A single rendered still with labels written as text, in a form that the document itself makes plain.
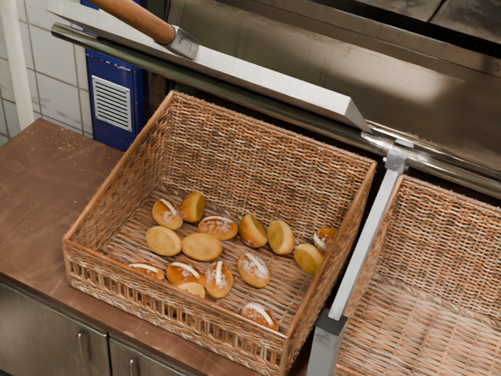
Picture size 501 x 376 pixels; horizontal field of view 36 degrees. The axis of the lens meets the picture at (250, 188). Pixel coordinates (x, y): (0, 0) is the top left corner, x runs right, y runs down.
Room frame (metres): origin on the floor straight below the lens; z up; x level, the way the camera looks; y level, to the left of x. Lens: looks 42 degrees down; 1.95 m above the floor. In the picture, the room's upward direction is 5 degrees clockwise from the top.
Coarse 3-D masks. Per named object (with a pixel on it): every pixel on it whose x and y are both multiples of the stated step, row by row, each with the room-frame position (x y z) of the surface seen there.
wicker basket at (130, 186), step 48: (192, 96) 1.55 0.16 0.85; (144, 144) 1.44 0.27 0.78; (192, 144) 1.51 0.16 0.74; (240, 144) 1.46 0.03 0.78; (288, 144) 1.43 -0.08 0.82; (96, 192) 1.26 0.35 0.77; (144, 192) 1.43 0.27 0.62; (240, 192) 1.42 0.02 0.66; (288, 192) 1.39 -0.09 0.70; (336, 192) 1.35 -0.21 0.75; (96, 240) 1.24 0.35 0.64; (144, 240) 1.30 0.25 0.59; (240, 240) 1.33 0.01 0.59; (336, 240) 1.15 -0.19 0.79; (96, 288) 1.12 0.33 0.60; (144, 288) 1.06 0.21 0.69; (240, 288) 1.17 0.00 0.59; (288, 288) 1.18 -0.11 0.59; (192, 336) 1.01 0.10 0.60; (240, 336) 0.97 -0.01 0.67; (288, 336) 0.93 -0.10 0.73
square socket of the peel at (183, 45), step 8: (168, 24) 0.99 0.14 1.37; (176, 32) 0.98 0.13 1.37; (184, 32) 1.00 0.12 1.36; (176, 40) 0.98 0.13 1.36; (184, 40) 1.00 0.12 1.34; (192, 40) 1.02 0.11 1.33; (168, 48) 0.99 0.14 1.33; (176, 48) 0.98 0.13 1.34; (184, 48) 1.00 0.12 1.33; (192, 48) 1.02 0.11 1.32; (184, 56) 1.00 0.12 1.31; (192, 56) 1.02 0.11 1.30
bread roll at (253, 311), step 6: (246, 306) 1.08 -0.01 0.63; (252, 306) 1.08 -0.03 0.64; (258, 306) 1.07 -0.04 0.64; (264, 306) 1.09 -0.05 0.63; (246, 312) 1.07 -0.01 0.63; (252, 312) 1.06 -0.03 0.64; (258, 312) 1.06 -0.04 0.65; (264, 312) 1.06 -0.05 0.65; (270, 312) 1.07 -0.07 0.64; (252, 318) 1.05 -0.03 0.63; (258, 318) 1.04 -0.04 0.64; (264, 318) 1.04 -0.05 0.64; (270, 318) 1.05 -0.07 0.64; (264, 324) 1.03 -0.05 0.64; (270, 324) 1.03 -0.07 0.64; (276, 324) 1.04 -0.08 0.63
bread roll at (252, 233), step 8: (248, 216) 1.35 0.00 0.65; (240, 224) 1.34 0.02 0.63; (248, 224) 1.32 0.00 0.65; (256, 224) 1.33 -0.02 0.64; (240, 232) 1.32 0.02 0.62; (248, 232) 1.30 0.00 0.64; (256, 232) 1.30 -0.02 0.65; (264, 232) 1.32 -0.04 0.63; (248, 240) 1.29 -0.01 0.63; (256, 240) 1.28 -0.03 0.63; (264, 240) 1.29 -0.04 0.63
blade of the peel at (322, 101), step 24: (96, 24) 1.10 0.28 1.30; (120, 24) 1.10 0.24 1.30; (144, 48) 1.14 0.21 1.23; (216, 72) 1.05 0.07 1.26; (240, 72) 1.00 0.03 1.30; (264, 72) 0.99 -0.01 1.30; (288, 96) 0.97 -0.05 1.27; (312, 96) 0.95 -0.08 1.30; (336, 96) 0.94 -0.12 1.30; (336, 120) 1.05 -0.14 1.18; (360, 120) 1.01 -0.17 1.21
